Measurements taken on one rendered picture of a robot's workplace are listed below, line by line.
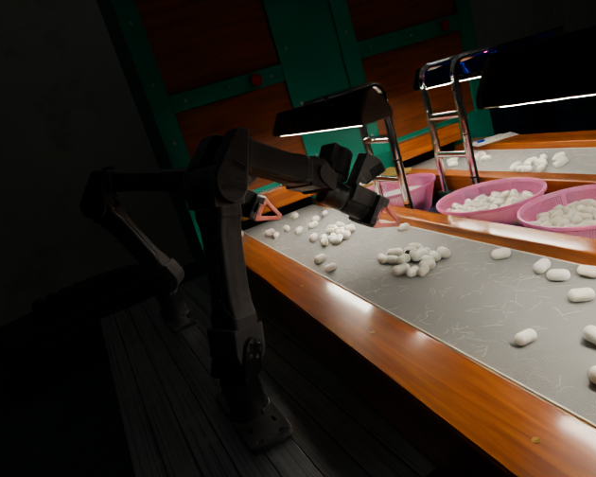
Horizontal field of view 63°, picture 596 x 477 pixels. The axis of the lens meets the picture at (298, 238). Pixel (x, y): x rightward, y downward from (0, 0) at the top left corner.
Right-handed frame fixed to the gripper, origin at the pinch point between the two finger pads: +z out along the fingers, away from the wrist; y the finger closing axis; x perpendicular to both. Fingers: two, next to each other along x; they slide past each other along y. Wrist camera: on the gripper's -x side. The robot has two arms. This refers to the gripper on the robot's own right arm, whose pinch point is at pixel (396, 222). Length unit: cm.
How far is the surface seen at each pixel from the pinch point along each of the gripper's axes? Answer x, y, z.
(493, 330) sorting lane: 13.2, -39.5, -2.9
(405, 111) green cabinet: -52, 82, 36
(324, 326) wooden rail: 23.4, -20.6, -18.6
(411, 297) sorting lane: 13.7, -20.0, -3.7
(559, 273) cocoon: 1.0, -36.6, 8.5
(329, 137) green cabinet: -29, 81, 9
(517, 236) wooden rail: -4.8, -20.4, 13.6
